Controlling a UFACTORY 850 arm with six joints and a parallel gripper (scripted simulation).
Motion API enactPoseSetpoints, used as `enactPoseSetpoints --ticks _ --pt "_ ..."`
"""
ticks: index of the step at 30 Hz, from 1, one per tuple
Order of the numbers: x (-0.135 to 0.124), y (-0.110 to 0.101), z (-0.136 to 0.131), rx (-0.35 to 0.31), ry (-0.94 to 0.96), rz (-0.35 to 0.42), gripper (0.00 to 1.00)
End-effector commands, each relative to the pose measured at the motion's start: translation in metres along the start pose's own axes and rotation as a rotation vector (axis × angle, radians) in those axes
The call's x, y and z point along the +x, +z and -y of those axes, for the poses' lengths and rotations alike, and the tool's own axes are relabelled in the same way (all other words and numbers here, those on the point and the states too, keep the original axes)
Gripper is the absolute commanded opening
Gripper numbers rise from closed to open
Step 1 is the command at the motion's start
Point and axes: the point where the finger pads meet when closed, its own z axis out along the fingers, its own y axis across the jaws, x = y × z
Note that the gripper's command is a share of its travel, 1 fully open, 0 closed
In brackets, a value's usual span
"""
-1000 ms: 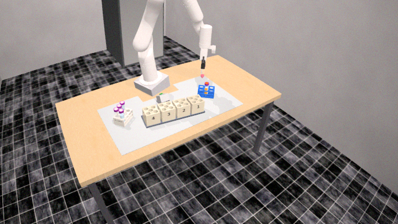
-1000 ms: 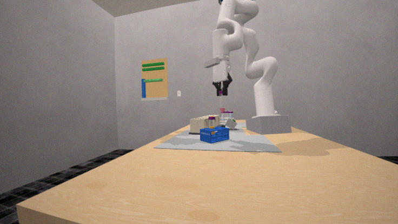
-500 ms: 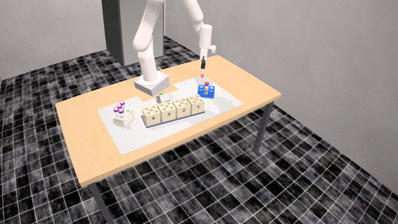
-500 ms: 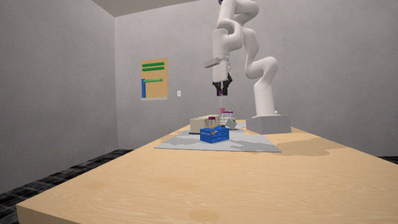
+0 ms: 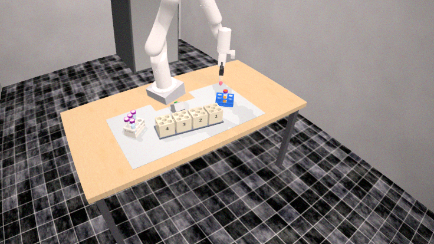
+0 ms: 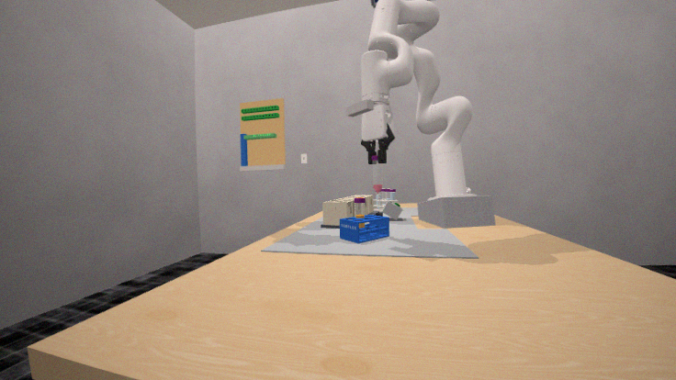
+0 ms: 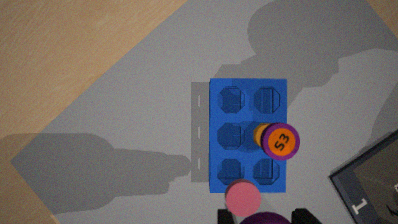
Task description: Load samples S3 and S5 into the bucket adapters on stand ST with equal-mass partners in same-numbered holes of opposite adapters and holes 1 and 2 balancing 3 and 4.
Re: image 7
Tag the blue tube rack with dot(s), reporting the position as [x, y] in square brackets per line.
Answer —
[232, 119]

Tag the grey bench mat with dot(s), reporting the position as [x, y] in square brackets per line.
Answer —
[133, 148]

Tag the purple-capped tube with orange label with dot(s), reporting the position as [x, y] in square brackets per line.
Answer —
[248, 205]

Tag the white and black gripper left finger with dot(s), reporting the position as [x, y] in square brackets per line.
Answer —
[224, 217]

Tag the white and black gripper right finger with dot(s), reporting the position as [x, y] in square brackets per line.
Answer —
[303, 216]

